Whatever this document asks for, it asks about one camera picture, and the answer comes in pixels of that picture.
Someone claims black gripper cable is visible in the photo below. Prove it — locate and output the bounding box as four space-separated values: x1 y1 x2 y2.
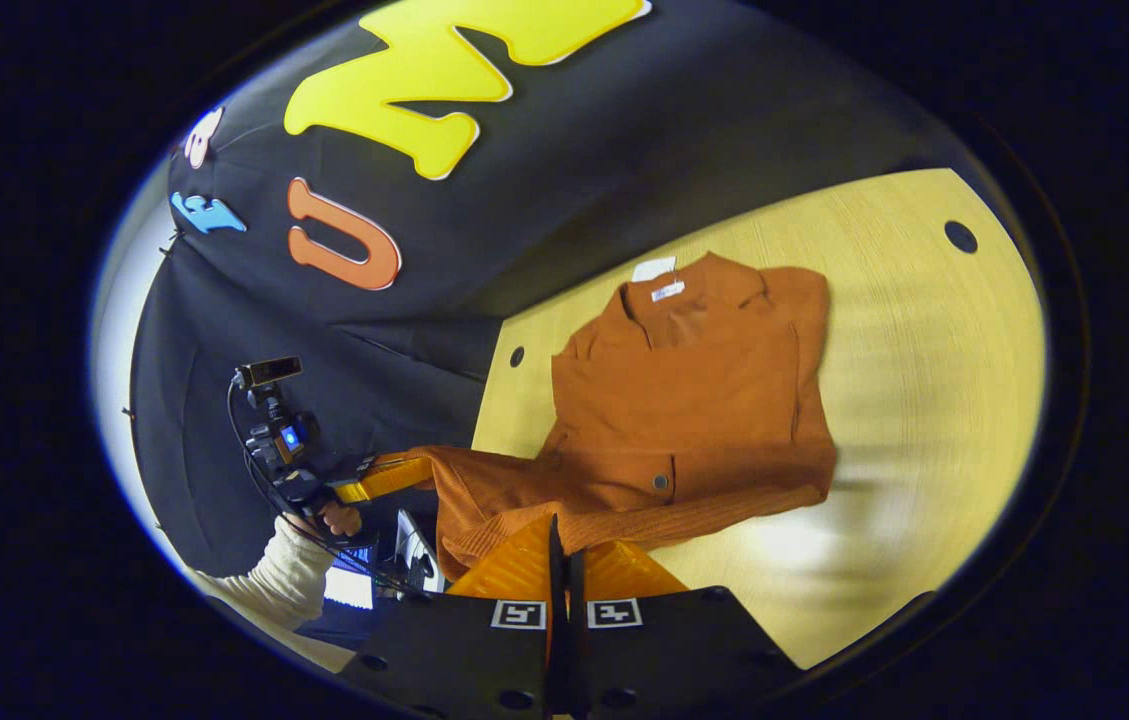
226 380 425 596

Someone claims white side desk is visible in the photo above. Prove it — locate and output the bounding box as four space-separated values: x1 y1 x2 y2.
364 508 447 601

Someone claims orange button-up shirt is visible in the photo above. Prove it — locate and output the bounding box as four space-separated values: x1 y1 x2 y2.
414 250 837 583

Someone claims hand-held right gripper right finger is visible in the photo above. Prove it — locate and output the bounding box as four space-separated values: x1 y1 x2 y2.
564 540 805 720

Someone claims computer monitor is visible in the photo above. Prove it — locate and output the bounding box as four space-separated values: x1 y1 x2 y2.
322 560 377 611

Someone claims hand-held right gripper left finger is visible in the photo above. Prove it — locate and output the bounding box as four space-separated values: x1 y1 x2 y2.
339 515 565 720

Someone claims black backdrop cloth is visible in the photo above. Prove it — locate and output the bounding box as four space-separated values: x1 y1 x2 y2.
129 0 965 581

